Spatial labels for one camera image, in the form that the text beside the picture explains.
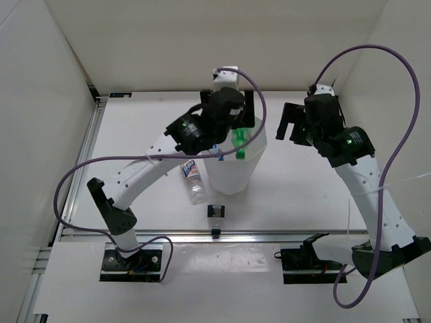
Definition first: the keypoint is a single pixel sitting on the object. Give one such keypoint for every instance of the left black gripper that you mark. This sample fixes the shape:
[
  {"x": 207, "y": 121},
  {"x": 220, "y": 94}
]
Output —
[{"x": 244, "y": 118}]

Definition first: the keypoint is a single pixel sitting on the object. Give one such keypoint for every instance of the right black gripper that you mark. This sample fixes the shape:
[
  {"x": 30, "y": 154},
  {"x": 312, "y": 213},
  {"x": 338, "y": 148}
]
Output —
[{"x": 293, "y": 114}]

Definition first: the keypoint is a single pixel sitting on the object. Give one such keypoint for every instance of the green plastic bottle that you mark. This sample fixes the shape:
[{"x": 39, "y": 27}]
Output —
[{"x": 239, "y": 137}]

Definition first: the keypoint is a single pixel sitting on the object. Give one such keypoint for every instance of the clear bottle blue label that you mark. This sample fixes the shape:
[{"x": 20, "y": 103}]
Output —
[{"x": 215, "y": 151}]

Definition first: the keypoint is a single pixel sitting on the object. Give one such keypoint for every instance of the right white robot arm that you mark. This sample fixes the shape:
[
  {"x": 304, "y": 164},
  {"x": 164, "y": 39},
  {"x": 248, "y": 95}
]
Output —
[{"x": 352, "y": 156}]

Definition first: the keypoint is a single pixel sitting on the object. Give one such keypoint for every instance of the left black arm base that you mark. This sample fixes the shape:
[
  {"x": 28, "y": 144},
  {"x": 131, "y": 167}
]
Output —
[{"x": 145, "y": 266}]

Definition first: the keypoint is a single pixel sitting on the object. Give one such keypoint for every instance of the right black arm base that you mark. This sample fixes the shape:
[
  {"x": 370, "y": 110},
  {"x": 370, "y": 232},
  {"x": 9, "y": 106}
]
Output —
[{"x": 301, "y": 266}]

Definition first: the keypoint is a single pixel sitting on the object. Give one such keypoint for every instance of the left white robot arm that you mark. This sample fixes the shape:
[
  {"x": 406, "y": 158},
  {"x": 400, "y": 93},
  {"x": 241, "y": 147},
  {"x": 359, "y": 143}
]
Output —
[{"x": 191, "y": 135}]

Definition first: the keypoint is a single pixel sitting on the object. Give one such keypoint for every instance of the white octagonal plastic bin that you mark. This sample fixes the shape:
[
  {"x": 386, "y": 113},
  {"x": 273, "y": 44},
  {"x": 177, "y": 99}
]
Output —
[{"x": 232, "y": 175}]

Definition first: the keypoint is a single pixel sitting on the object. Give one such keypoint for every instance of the clear bottle white orange label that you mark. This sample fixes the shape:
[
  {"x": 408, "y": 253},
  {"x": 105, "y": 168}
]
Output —
[{"x": 194, "y": 182}]

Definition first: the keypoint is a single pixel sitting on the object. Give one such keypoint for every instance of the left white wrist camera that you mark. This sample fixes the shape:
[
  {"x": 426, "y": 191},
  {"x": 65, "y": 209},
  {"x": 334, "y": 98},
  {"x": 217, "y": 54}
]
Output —
[{"x": 224, "y": 79}]

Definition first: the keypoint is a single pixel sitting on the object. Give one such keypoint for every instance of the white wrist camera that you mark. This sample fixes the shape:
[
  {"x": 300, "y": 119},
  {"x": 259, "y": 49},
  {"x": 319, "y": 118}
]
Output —
[
  {"x": 318, "y": 88},
  {"x": 224, "y": 79}
]

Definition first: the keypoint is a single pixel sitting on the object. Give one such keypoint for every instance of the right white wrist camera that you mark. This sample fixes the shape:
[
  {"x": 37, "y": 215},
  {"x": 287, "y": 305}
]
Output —
[{"x": 318, "y": 88}]

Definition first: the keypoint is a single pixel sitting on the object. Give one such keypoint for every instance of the aluminium front rail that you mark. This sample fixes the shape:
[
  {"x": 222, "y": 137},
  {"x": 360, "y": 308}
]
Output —
[{"x": 205, "y": 236}]

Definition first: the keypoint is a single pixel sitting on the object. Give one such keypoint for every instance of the aluminium rail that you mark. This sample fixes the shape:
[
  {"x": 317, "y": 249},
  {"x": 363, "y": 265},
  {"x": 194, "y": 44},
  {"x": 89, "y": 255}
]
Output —
[
  {"x": 205, "y": 236},
  {"x": 72, "y": 185}
]

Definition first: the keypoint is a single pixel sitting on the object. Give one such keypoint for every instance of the aluminium left rail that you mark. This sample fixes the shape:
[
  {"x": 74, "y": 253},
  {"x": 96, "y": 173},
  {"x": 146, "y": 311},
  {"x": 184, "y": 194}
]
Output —
[{"x": 72, "y": 185}]

